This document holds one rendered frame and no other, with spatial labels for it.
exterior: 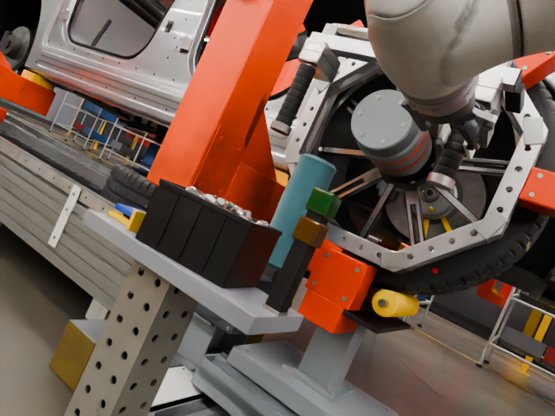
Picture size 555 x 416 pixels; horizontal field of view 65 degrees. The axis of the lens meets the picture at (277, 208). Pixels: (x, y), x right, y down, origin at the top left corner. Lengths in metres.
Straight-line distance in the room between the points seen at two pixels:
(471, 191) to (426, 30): 1.14
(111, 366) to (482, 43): 0.75
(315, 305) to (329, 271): 0.09
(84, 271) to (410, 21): 1.28
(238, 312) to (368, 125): 0.47
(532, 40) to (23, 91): 2.81
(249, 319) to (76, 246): 1.00
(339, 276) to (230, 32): 0.71
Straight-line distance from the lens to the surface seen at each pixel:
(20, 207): 1.86
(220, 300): 0.67
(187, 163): 1.18
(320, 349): 1.19
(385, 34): 0.43
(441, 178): 0.75
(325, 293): 1.01
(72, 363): 1.22
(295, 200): 0.93
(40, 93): 3.07
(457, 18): 0.43
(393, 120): 0.90
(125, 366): 0.84
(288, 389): 1.13
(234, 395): 1.17
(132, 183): 1.59
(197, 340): 1.34
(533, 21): 0.46
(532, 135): 1.01
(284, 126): 0.89
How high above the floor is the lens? 0.61
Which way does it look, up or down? level
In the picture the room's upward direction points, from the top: 24 degrees clockwise
